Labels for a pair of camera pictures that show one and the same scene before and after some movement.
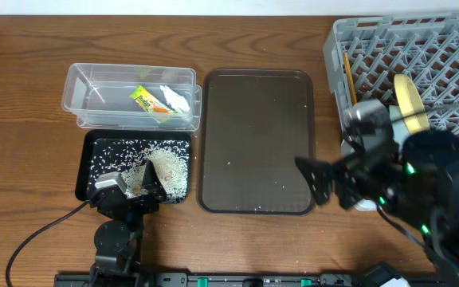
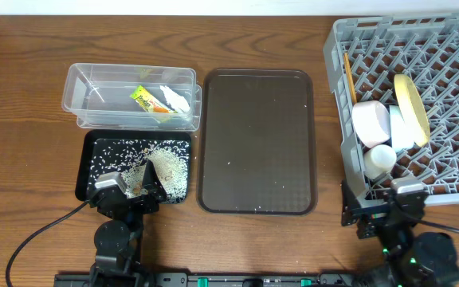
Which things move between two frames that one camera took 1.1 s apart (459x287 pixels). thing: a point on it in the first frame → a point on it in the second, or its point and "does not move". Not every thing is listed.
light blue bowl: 400,130 does not move
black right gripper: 343,182 → 367,212
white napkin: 177,101 does not move
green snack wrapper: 150,103 does not move
